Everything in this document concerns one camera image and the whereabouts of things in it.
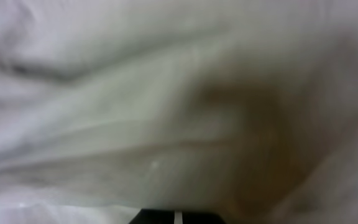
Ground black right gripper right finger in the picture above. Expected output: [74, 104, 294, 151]
[182, 212, 226, 224]

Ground beige khaki shorts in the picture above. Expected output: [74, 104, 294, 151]
[0, 1, 358, 223]

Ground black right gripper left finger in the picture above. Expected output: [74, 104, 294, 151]
[129, 209, 175, 224]

